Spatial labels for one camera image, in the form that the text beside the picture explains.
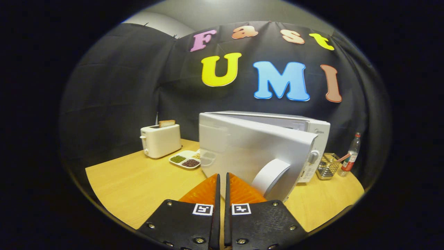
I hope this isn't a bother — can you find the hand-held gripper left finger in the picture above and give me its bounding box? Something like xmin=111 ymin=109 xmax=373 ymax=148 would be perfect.
xmin=137 ymin=173 xmax=221 ymax=250

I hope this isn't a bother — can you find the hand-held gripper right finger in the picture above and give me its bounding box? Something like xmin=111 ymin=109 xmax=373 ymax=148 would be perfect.
xmin=224 ymin=172 xmax=308 ymax=250

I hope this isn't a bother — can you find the white microwave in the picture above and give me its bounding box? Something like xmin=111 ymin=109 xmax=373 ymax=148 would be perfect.
xmin=198 ymin=111 xmax=331 ymax=202

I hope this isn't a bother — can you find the white divided bean dish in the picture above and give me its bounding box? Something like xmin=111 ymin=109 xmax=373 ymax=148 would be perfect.
xmin=169 ymin=149 xmax=202 ymax=169

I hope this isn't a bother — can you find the white toaster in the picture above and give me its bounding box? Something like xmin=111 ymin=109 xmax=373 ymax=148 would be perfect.
xmin=140 ymin=124 xmax=182 ymax=159

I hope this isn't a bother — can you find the clear plastic water bottle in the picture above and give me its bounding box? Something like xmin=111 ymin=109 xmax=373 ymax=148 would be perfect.
xmin=339 ymin=132 xmax=361 ymax=177

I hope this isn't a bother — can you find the metal wire basket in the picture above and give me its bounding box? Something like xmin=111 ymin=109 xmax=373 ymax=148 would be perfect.
xmin=316 ymin=153 xmax=341 ymax=180

